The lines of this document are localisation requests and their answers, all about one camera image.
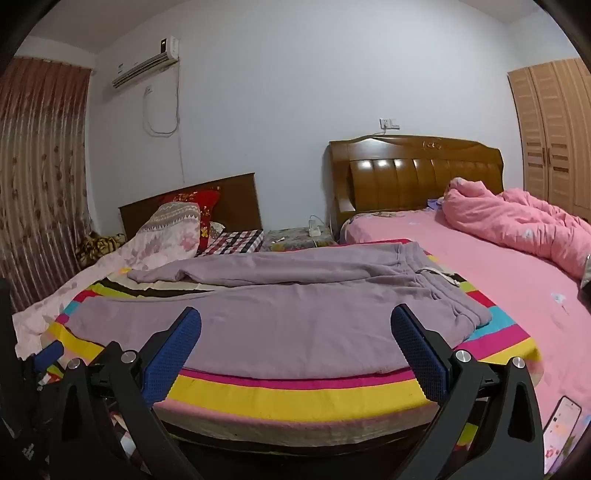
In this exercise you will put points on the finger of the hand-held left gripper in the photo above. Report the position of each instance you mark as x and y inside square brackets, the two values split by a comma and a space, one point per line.
[46, 355]

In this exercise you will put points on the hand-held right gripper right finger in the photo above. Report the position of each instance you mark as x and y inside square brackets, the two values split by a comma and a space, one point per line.
[418, 350]

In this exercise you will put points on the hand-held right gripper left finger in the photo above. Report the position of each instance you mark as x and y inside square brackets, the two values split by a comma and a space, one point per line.
[175, 350]

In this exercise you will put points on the purple pants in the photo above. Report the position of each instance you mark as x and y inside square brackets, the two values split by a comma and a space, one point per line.
[286, 323]

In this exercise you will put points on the checked bedsheet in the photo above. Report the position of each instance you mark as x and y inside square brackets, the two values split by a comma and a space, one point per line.
[127, 443]

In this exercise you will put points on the rainbow striped blanket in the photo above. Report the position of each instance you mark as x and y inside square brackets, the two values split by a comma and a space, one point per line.
[277, 397]

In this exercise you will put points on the pink floral quilt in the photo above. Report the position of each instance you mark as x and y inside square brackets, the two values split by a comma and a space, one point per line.
[157, 240]

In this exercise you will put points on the tiger print blanket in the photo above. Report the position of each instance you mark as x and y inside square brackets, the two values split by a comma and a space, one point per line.
[97, 247]

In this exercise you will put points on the checkered plaid cloth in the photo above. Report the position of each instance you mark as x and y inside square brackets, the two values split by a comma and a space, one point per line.
[231, 242]

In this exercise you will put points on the small purple cloth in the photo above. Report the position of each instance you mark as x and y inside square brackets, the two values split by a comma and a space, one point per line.
[435, 203]

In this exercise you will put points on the red pillow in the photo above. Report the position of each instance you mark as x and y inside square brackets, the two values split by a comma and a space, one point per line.
[207, 201]

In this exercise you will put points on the white power strip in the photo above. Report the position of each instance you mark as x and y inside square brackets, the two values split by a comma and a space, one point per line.
[315, 228]

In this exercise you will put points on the smartphone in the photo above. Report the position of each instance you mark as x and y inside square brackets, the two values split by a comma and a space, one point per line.
[561, 422]

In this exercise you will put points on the dark wooden headboard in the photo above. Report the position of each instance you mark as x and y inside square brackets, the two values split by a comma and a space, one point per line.
[240, 203]

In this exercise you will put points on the cloth-covered nightstand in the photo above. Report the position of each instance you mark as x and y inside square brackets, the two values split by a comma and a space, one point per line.
[291, 237]

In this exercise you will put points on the brown floral curtain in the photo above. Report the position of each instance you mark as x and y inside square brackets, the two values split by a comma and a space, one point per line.
[41, 184]

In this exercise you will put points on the glossy brown headboard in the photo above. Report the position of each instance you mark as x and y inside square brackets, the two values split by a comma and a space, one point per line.
[392, 180]

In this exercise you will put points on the light wooden wardrobe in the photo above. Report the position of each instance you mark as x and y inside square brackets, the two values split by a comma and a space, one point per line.
[549, 138]

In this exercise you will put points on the white air conditioner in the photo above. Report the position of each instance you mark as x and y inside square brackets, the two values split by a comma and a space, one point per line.
[145, 62]

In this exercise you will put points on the white wall socket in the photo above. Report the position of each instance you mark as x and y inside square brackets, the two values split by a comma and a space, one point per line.
[389, 123]

